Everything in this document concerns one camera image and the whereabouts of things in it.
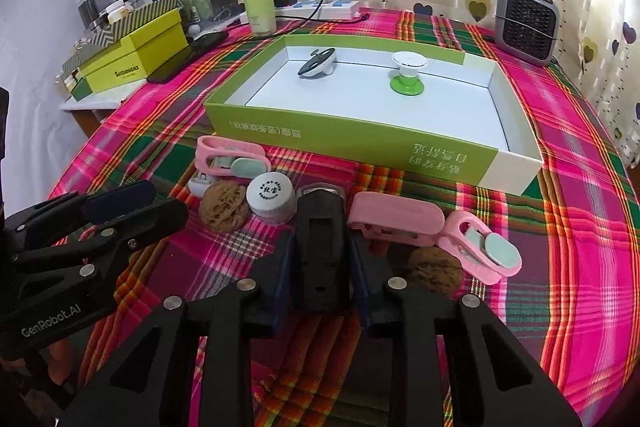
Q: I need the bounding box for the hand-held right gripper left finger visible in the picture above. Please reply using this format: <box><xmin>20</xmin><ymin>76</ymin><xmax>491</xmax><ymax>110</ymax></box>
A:
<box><xmin>57</xmin><ymin>227</ymin><xmax>296</xmax><ymax>427</ymax></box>

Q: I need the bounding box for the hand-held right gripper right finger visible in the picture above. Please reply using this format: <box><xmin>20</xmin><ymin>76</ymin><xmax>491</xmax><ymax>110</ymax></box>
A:
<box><xmin>347</xmin><ymin>232</ymin><xmax>583</xmax><ymax>427</ymax></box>

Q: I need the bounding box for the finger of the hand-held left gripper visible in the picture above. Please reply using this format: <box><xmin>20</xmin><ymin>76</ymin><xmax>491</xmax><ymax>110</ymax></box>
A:
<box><xmin>2</xmin><ymin>179</ymin><xmax>157</xmax><ymax>258</ymax></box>
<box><xmin>10</xmin><ymin>198</ymin><xmax>190</xmax><ymax>280</ymax></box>

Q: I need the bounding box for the black rectangular device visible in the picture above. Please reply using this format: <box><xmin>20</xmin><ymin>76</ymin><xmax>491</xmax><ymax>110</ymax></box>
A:
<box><xmin>295</xmin><ymin>184</ymin><xmax>351</xmax><ymax>313</ymax></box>

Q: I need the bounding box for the brown walnut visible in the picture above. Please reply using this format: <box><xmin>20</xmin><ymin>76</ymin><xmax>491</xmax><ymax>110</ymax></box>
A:
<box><xmin>199</xmin><ymin>183</ymin><xmax>249</xmax><ymax>233</ymax></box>
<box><xmin>406</xmin><ymin>247</ymin><xmax>466</xmax><ymax>303</ymax></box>

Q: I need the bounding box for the pink case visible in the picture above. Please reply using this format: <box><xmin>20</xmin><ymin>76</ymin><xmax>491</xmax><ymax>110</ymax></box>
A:
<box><xmin>347</xmin><ymin>193</ymin><xmax>446</xmax><ymax>248</ymax></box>

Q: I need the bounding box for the small white jar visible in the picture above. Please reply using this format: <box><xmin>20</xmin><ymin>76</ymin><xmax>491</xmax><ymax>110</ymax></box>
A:
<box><xmin>246</xmin><ymin>174</ymin><xmax>297</xmax><ymax>224</ymax></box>

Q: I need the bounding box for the pink clip with mint pad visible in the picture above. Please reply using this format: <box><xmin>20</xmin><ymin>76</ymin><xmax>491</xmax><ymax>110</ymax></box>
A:
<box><xmin>440</xmin><ymin>212</ymin><xmax>523</xmax><ymax>285</ymax></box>
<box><xmin>196</xmin><ymin>135</ymin><xmax>272</xmax><ymax>179</ymax></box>

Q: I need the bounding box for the green and white cardboard box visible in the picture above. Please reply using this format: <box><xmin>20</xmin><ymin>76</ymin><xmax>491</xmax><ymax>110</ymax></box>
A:
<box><xmin>204</xmin><ymin>34</ymin><xmax>544</xmax><ymax>196</ymax></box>

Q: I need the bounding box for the small white clip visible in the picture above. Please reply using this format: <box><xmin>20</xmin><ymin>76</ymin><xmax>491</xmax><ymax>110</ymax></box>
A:
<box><xmin>187</xmin><ymin>173</ymin><xmax>217</xmax><ymax>198</ymax></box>

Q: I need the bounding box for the white side table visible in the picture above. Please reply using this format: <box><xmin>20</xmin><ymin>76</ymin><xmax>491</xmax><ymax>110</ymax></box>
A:
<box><xmin>60</xmin><ymin>82</ymin><xmax>151</xmax><ymax>112</ymax></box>

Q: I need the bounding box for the black phone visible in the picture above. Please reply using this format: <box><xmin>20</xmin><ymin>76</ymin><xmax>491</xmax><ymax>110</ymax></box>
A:
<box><xmin>146</xmin><ymin>47</ymin><xmax>201</xmax><ymax>85</ymax></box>
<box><xmin>187</xmin><ymin>31</ymin><xmax>229</xmax><ymax>52</ymax></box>

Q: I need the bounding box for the yellow-green shoe box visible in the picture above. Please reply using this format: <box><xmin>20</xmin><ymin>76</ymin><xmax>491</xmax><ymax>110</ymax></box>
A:
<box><xmin>70</xmin><ymin>8</ymin><xmax>188</xmax><ymax>100</ymax></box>

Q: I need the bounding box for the striped grey gift box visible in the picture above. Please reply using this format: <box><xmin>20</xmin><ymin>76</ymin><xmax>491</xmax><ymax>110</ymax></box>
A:
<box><xmin>61</xmin><ymin>0</ymin><xmax>185</xmax><ymax>80</ymax></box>

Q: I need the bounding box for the dark glass jar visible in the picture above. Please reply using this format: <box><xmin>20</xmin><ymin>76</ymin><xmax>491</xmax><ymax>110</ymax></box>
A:
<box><xmin>74</xmin><ymin>0</ymin><xmax>101</xmax><ymax>30</ymax></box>

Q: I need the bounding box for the green and white suction holder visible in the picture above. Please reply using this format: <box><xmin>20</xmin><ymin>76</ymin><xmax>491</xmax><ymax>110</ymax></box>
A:
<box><xmin>389</xmin><ymin>52</ymin><xmax>430</xmax><ymax>96</ymax></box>

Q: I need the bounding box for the black and white round remote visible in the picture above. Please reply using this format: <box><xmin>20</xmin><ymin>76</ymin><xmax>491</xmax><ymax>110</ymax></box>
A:
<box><xmin>297</xmin><ymin>48</ymin><xmax>337</xmax><ymax>78</ymax></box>

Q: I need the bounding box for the pink plaid tablecloth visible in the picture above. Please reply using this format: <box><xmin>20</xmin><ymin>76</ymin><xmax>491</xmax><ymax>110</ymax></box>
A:
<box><xmin>50</xmin><ymin>7</ymin><xmax>636</xmax><ymax>427</ymax></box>

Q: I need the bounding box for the white power strip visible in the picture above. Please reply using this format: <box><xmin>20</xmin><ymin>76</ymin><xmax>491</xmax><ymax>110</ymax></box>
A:
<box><xmin>274</xmin><ymin>0</ymin><xmax>361</xmax><ymax>22</ymax></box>

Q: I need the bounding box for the grey portable heater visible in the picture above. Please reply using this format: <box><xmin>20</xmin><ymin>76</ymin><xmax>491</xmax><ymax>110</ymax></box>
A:
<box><xmin>494</xmin><ymin>0</ymin><xmax>561</xmax><ymax>66</ymax></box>

